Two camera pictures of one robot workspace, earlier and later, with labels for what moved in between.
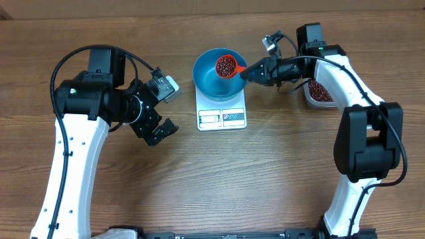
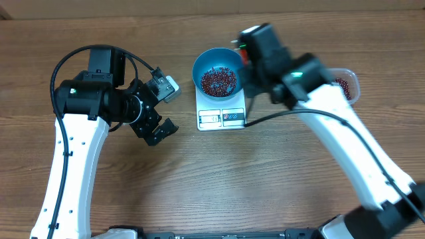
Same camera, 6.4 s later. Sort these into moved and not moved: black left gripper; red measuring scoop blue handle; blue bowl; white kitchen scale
Moved: red measuring scoop blue handle
Not moved: black left gripper; white kitchen scale; blue bowl
